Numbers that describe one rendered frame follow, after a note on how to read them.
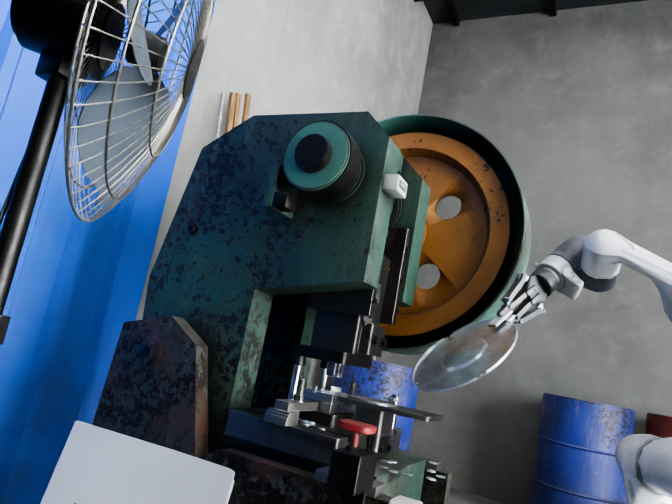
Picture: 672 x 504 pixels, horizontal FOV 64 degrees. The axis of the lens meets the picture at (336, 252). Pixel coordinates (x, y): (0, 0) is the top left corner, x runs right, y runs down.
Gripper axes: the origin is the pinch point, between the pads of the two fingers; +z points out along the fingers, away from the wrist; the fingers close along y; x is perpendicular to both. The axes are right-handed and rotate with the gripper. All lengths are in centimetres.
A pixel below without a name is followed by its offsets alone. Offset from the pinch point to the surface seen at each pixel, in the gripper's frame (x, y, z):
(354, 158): 0, 56, 14
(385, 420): -10.1, -3.9, 38.0
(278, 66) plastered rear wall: -175, 119, -78
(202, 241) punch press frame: -42, 57, 45
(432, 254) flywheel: -39.4, 13.8, -17.3
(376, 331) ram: -15.3, 13.8, 25.4
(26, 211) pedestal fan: 21, 75, 79
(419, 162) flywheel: -47, 41, -37
